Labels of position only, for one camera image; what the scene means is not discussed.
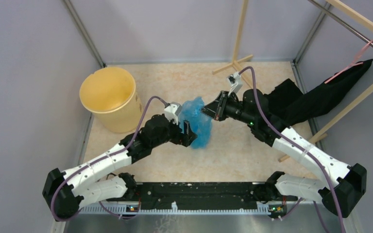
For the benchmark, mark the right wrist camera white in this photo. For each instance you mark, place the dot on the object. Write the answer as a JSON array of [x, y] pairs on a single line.
[[235, 82]]

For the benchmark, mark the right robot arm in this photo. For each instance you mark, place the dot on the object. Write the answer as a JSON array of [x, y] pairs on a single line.
[[338, 186]]

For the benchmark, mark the metal frame corner post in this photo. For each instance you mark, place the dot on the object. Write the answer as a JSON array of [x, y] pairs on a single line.
[[308, 39]]

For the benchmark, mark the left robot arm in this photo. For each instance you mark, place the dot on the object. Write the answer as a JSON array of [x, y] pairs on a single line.
[[67, 192]]

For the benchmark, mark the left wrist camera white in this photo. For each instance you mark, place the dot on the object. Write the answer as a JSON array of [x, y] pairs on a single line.
[[172, 111]]

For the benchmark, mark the wooden clothes rack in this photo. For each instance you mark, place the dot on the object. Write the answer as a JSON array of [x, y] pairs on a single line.
[[235, 63]]

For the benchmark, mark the pink clothes hanger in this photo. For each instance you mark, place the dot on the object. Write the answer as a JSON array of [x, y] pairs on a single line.
[[354, 62]]

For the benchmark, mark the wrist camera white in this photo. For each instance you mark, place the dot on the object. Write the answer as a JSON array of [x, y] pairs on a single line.
[[235, 82], [172, 111]]

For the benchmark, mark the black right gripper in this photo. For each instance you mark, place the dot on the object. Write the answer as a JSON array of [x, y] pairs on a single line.
[[216, 109]]

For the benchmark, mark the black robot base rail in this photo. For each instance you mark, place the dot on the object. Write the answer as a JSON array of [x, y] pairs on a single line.
[[203, 196]]

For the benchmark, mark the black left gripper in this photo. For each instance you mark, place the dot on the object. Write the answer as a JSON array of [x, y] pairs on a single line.
[[184, 139]]

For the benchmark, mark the yellow plastic trash bin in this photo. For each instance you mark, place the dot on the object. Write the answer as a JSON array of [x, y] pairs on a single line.
[[110, 95]]

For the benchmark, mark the black cloth garment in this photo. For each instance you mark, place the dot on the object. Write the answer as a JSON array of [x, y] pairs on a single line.
[[288, 103]]

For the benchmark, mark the left metal frame post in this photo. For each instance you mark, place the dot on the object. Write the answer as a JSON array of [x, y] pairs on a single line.
[[83, 32]]

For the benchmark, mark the blue plastic trash bag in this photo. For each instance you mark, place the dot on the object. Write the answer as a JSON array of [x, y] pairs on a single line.
[[200, 124]]

